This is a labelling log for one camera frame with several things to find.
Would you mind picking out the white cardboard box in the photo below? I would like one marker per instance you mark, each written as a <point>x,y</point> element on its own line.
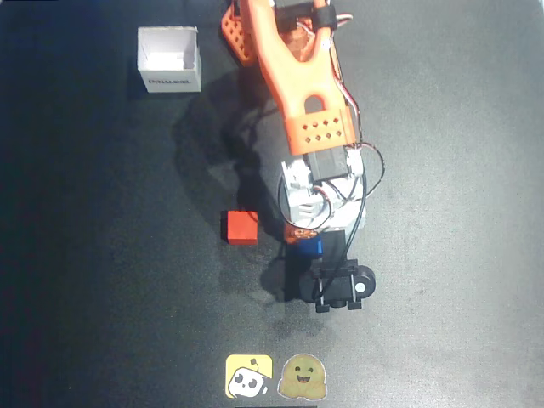
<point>170,64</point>

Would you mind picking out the yellow robot face sticker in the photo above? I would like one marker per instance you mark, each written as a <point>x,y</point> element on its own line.
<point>248,376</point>

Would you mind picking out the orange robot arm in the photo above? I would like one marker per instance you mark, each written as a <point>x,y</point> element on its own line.
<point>293,81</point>

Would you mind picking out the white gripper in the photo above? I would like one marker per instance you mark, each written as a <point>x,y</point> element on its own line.
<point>300,233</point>

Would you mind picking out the black gripper-mounted camera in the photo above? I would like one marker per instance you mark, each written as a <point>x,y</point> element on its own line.
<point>336,285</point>

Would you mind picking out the red cube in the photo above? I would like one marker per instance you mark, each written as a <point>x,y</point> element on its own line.
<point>241,227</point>

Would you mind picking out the hugging face emoji sticker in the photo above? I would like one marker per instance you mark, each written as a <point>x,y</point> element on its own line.
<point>302,377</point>

